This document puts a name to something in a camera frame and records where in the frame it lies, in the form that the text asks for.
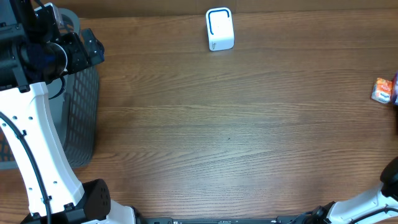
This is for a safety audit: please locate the small orange packet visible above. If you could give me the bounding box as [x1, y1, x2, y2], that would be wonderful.
[371, 78, 392, 104]

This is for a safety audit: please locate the purple red pad package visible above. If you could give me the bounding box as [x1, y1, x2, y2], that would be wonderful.
[391, 72, 398, 105]

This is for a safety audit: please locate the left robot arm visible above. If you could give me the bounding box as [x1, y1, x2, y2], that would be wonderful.
[1, 1, 137, 224]

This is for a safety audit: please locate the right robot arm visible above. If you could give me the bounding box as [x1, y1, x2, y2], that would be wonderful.
[303, 158, 397, 224]

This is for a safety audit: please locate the white barcode scanner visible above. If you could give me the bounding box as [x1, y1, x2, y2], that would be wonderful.
[205, 7, 234, 52]

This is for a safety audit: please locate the dark grey plastic basket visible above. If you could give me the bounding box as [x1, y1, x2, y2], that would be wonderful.
[1, 1, 99, 167]

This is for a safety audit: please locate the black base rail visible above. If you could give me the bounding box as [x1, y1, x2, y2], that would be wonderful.
[136, 215, 306, 224]

